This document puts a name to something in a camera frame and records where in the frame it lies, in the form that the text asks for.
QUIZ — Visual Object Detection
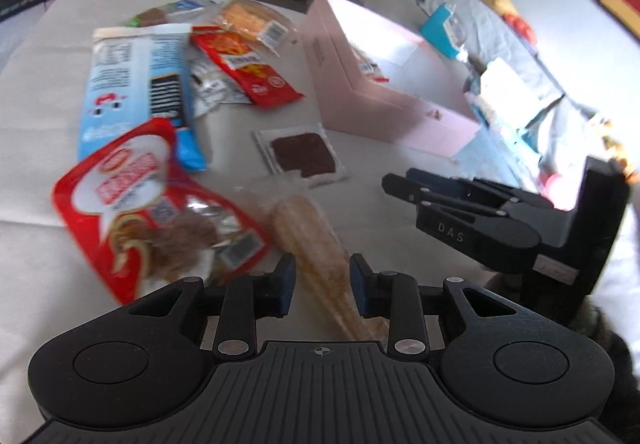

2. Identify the grey covered sofa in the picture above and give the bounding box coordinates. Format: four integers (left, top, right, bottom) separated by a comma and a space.
349, 0, 605, 177

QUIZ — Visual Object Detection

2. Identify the silver white snack packet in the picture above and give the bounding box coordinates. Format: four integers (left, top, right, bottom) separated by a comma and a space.
189, 56, 250, 118

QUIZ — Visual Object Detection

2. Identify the red orange snack packet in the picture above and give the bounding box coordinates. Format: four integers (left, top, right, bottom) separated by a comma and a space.
191, 26, 304, 108

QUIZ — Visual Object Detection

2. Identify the blue white snack bag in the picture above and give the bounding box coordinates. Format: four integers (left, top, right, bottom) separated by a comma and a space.
77, 23, 207, 172

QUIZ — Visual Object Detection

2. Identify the round bread in wrapper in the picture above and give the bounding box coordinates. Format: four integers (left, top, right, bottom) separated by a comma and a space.
215, 0, 296, 54

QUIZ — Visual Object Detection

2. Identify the white woven table cloth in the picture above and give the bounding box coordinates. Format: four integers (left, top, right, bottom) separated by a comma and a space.
0, 0, 501, 444

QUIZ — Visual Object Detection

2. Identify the pink gift box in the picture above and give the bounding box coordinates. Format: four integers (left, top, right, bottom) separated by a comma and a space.
298, 0, 480, 157

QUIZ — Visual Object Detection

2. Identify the long brown biscuit pack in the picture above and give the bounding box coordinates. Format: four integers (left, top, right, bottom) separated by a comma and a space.
269, 193, 392, 344

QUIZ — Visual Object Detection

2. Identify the clear brown snack packet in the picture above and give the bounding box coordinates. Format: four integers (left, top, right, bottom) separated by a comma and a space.
125, 0, 219, 27

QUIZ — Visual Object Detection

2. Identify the dark brown square snack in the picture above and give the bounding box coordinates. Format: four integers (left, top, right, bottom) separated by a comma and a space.
253, 123, 347, 187

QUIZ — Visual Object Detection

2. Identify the red Beijing duck snack pouch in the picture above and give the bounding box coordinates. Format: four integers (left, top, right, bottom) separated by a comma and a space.
52, 119, 270, 305

